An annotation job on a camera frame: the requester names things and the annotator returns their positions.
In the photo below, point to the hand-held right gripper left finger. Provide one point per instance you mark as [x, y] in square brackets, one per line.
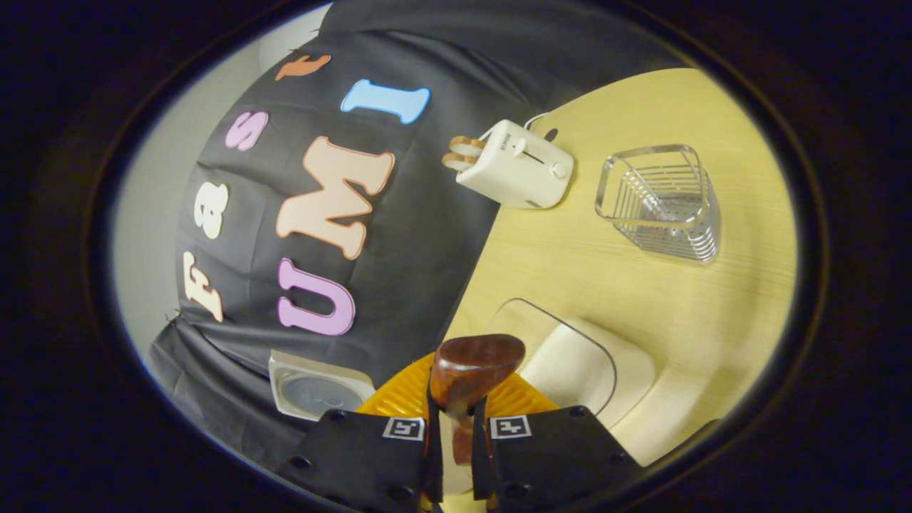
[370, 463]

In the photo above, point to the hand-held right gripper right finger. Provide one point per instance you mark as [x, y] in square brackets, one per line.
[556, 456]

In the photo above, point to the white rice cooker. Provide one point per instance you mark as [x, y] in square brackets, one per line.
[313, 392]

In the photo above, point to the brown wooden spoon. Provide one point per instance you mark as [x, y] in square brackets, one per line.
[470, 367]

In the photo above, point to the clear glass dish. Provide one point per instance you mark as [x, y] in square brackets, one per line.
[513, 320]

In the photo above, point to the black backdrop cloth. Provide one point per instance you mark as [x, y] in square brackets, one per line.
[427, 235]

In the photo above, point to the white toaster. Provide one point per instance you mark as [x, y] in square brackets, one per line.
[513, 178]

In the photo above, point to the brown toast slice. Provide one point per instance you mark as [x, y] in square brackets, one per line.
[467, 143]
[458, 162]

